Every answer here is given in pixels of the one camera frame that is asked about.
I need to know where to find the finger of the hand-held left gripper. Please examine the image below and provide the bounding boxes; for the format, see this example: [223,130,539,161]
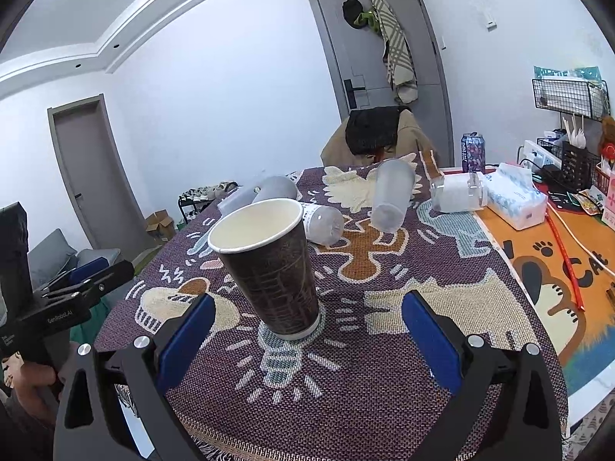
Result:
[45,256,110,294]
[35,260,136,315]

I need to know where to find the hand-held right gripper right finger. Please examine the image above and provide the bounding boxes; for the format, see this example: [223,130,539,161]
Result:
[401,289,563,461]

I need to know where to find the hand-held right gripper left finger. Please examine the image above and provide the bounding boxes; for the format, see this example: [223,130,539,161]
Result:
[54,292,217,461]

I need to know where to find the brown paper cup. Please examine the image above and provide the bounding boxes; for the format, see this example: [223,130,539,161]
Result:
[208,198,322,339]

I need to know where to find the translucent plastic cup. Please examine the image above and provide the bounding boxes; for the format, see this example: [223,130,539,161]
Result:
[216,185,263,217]

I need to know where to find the tall frosted plastic cup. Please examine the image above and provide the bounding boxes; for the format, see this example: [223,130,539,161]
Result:
[371,158,417,232]

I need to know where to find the white patterned cup lying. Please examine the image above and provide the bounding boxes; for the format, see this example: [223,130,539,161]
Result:
[300,203,345,244]

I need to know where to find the grey plastic cup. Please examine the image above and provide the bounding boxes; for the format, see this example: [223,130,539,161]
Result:
[251,175,299,205]

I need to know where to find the person's left hand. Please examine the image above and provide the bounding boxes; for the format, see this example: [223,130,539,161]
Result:
[0,353,61,395]

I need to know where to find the grey sofa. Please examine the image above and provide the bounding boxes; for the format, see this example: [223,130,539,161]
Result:
[26,228,122,295]

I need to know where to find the green cloth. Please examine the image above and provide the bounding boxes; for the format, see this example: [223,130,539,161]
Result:
[70,298,112,347]

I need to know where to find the cardboard box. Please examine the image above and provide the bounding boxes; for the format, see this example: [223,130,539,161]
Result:
[145,210,176,242]

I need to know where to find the printed woven blanket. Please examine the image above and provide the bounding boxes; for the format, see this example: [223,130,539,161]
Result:
[93,151,570,461]

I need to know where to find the plain grey door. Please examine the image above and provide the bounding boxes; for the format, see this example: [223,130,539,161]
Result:
[47,95,146,251]

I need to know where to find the orange cat mat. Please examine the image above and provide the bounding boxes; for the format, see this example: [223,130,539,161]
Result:
[473,192,615,385]

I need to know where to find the shoe rack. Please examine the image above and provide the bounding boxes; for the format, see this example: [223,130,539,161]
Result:
[179,181,239,226]

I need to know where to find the clear jar with white roll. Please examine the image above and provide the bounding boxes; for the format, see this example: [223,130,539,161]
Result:
[430,172,489,213]

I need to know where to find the red stick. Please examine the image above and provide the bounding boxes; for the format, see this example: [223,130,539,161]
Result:
[545,206,585,311]

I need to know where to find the white tissue pack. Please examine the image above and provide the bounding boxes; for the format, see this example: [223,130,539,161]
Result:
[480,162,549,230]

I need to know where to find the purple drink can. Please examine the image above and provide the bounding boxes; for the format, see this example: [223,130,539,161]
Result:
[461,131,487,174]

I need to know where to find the snack packet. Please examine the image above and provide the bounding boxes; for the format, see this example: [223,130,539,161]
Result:
[567,189,607,215]

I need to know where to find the white power strip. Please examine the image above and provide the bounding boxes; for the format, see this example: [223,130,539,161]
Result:
[518,140,559,170]

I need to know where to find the pink box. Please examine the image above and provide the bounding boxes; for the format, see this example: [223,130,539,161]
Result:
[596,161,615,227]

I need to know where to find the black cutlery holder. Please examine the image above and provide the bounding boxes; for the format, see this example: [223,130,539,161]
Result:
[537,137,601,189]

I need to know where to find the white plastic spoons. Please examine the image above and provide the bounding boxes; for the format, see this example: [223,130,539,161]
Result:
[562,115,588,149]

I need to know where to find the brown plush toy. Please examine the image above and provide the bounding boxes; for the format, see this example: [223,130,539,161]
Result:
[598,115,615,160]

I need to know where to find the plaid scarf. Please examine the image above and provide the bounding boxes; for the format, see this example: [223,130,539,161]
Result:
[369,0,419,104]

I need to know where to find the grey door with hooks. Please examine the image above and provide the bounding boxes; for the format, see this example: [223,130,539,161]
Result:
[304,0,455,166]

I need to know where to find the black hat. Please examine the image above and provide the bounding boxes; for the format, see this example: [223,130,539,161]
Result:
[342,0,365,28]

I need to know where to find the white cable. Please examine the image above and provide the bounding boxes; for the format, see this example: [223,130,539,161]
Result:
[548,202,615,280]

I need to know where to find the black door handle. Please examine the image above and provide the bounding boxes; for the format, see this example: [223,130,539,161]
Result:
[345,79,366,109]

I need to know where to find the black wire basket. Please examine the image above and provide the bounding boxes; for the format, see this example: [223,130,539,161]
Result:
[532,77,609,122]

